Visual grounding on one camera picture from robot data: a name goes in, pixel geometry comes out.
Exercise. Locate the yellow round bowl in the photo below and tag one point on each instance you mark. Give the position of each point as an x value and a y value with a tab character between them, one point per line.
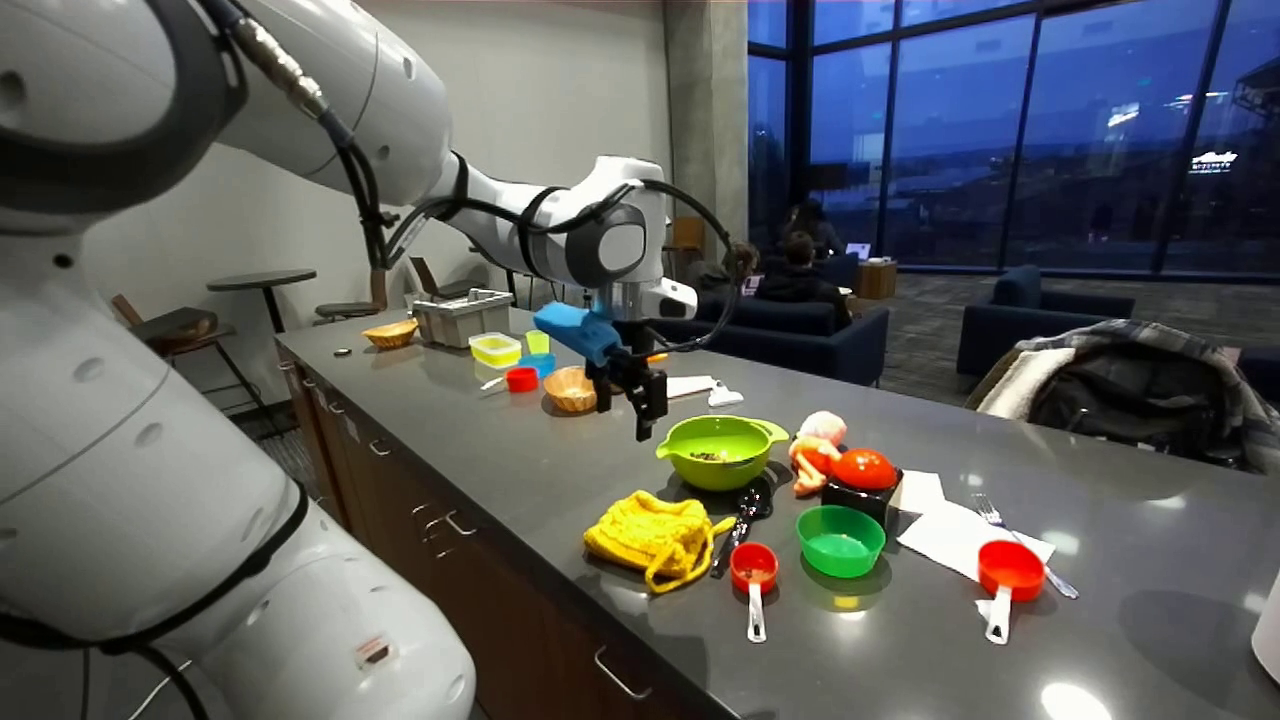
389	332

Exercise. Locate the large white paper sheet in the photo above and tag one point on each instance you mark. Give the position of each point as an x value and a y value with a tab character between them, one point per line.
964	537

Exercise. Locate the large red measuring cup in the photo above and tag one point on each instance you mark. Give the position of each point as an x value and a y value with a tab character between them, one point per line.
1008	570

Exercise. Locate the tiny blue cup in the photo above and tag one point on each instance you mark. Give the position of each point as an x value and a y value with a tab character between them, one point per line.
538	366

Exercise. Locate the navy blue sofa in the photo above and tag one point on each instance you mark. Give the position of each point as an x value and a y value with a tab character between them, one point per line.
815	343

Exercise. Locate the round dark side table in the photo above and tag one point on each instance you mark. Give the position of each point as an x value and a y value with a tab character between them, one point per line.
260	283

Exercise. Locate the small white paper sheet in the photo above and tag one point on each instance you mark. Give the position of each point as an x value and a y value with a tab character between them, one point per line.
922	490

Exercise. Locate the tan woven basket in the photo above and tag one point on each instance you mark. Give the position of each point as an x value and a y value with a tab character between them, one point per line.
571	393

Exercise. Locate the folded white paper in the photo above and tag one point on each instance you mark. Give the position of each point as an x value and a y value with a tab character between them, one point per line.
689	384

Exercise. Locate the grey concrete pillar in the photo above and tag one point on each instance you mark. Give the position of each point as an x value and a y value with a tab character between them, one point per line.
705	121

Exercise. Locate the tiny green cup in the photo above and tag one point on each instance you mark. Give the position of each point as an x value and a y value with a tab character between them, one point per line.
538	343

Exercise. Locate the seated person dark clothes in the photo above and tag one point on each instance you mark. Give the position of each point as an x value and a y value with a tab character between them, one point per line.
797	274

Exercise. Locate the crumpled white wrapper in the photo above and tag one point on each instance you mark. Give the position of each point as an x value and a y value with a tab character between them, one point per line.
727	396

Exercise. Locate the yellow plastic container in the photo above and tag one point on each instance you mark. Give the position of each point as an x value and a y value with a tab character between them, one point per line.
495	349

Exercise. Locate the small black box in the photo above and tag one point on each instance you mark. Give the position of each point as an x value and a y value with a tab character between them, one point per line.
852	502

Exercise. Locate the orange red toy ball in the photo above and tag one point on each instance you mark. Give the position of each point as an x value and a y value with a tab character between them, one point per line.
867	471

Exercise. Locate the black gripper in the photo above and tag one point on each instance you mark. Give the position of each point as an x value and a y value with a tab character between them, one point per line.
631	370

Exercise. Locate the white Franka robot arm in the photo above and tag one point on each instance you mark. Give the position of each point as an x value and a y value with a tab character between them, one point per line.
134	467

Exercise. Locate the large glass window wall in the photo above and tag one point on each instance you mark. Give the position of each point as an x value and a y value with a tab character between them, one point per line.
1014	134

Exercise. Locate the lime green plastic bowl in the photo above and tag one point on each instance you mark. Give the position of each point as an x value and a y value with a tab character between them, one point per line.
721	459

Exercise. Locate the wooden chair dark seat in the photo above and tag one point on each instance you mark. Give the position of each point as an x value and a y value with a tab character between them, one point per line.
180	329

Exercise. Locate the black kitchen utensil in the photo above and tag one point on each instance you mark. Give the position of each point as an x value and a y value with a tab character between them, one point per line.
752	505

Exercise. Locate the small red measuring cup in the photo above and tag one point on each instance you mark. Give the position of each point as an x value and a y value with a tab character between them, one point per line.
752	565

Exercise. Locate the metal tray container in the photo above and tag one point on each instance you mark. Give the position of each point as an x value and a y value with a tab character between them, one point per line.
463	320

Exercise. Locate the grey white jacket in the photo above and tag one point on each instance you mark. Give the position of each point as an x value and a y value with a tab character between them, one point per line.
1004	372

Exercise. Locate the brown counter cabinet drawers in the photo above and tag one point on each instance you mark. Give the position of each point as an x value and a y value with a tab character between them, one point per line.
442	533

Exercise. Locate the seated person facing forward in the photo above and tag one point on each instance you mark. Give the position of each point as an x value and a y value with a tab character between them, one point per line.
740	263

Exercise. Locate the white round toy food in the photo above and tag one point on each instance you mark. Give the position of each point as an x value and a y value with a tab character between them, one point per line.
822	426

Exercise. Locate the small green plastic bowl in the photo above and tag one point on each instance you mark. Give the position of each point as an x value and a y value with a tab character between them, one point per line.
840	544

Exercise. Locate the yellow crocheted cloth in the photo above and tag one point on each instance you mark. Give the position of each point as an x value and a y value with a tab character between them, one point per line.
646	533

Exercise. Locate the wooden box side table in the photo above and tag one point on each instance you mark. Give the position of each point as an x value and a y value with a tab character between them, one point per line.
877	279

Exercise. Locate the navy blue armchair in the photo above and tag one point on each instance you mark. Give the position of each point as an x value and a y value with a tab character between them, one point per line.
1026	320

